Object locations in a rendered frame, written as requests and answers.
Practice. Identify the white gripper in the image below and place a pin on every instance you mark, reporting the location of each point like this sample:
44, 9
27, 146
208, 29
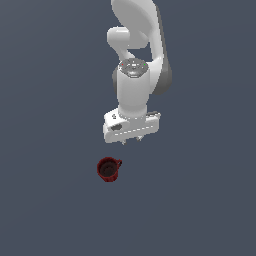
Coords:
130, 127

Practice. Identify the dark red mug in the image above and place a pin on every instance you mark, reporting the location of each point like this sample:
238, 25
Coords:
108, 169

